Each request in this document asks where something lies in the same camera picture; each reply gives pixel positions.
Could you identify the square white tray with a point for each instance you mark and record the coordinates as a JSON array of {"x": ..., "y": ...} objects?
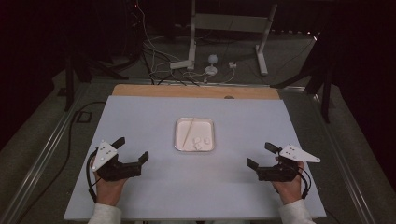
[{"x": 202, "y": 129}]

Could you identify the black square floor plate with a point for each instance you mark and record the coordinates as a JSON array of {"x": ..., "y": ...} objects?
[{"x": 84, "y": 117}]

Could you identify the metal floor rail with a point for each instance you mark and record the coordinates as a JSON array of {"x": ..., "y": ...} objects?
[
  {"x": 348, "y": 168},
  {"x": 40, "y": 158}
]

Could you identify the person's right hand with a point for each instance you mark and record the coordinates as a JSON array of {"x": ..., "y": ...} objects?
[{"x": 289, "y": 191}]

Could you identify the white plug adapter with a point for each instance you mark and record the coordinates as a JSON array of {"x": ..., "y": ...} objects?
[{"x": 232, "y": 65}]

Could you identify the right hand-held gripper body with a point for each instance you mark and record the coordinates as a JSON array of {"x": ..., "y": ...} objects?
[{"x": 277, "y": 172}]

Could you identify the small white round camera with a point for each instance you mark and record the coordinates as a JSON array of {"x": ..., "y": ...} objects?
[{"x": 212, "y": 59}]

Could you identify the small white marshmallow piece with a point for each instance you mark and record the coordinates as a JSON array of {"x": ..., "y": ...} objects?
[
  {"x": 206, "y": 141},
  {"x": 197, "y": 146},
  {"x": 196, "y": 140}
]

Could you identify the black stand with legs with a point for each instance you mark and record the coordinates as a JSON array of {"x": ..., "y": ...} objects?
[
  {"x": 325, "y": 93},
  {"x": 69, "y": 84}
]

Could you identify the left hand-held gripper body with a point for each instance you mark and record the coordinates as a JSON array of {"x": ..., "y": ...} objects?
[{"x": 120, "y": 170}]

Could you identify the person's left hand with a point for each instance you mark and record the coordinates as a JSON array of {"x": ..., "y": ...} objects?
[{"x": 109, "y": 193}]

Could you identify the pale blue table mat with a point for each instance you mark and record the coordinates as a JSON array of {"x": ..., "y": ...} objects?
[{"x": 146, "y": 124}]

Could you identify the white metal stand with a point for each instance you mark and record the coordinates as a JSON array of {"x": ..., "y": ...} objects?
[{"x": 230, "y": 22}]

